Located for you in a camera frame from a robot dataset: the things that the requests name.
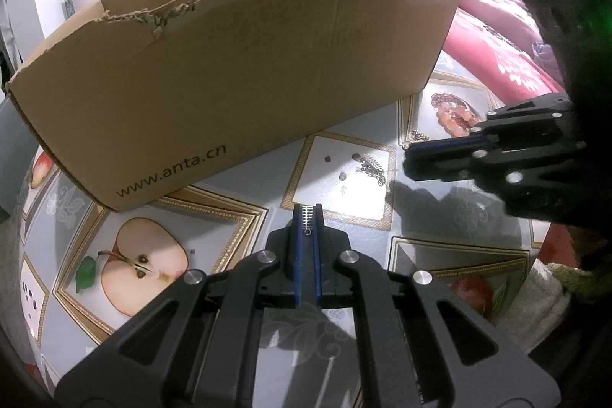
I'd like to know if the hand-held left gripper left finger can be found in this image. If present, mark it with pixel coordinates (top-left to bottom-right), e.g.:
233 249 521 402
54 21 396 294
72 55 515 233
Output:
55 203 307 408

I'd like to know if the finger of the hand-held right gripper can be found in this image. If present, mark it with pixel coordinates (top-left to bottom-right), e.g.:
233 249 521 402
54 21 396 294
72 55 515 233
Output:
409 94 590 153
403 140 594 220

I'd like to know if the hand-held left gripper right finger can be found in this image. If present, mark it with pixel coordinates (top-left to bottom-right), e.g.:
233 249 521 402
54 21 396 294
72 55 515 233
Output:
310 203 561 408

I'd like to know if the brown cardboard box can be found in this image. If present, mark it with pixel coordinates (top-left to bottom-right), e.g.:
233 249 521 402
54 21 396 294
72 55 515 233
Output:
6 0 461 213

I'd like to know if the fruit print tablecloth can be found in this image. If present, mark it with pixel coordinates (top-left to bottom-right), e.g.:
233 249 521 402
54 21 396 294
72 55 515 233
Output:
16 49 567 408

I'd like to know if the pink floral blanket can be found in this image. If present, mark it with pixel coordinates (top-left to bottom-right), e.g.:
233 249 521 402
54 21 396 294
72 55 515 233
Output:
440 0 570 103

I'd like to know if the white and green towel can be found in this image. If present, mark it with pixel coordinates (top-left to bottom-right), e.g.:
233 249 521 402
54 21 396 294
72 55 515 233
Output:
497 259 603 354

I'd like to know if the dark metal chain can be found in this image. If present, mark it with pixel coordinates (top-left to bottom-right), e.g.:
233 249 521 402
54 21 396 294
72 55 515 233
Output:
404 130 433 150
353 154 389 187

